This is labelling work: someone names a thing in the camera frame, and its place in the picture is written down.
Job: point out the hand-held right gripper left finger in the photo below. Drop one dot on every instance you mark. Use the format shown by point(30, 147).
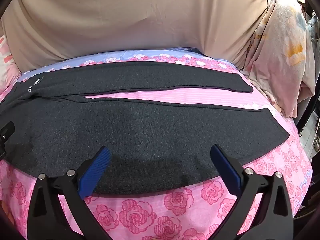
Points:
point(96, 170)

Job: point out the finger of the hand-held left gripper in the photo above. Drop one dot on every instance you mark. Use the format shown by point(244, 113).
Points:
point(6, 136)

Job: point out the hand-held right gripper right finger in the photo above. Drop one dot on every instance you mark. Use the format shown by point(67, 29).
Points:
point(226, 170)

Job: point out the dark grey pants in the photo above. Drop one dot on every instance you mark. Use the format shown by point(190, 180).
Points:
point(150, 120)

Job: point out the pink rose print bed sheet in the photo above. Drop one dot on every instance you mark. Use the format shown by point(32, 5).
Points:
point(150, 212)

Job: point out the white cartoon face pillow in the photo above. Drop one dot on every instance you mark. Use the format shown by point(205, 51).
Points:
point(6, 65)

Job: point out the pale floral blanket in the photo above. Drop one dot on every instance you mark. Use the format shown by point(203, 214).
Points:
point(282, 55)

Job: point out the beige cloth cover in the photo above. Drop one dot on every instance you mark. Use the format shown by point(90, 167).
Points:
point(125, 17)

